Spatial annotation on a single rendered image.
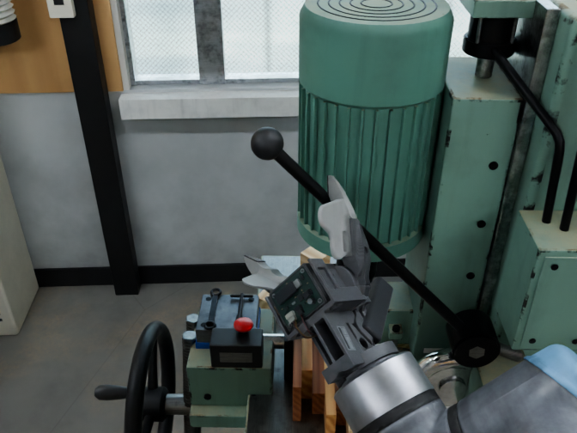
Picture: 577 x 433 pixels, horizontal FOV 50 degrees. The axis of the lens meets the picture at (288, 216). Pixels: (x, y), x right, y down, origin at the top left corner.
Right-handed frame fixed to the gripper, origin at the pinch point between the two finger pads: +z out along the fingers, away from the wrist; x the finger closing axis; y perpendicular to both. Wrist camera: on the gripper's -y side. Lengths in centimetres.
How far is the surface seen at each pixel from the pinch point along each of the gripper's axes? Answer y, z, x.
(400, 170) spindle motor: -9.0, -1.3, -11.4
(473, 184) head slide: -15.7, -6.2, -15.7
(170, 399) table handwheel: -19, -1, 49
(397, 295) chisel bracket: -28.6, -7.9, 6.4
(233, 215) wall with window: -126, 82, 90
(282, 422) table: -20.2, -14.7, 30.5
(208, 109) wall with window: -95, 100, 57
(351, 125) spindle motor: -2.2, 4.0, -11.8
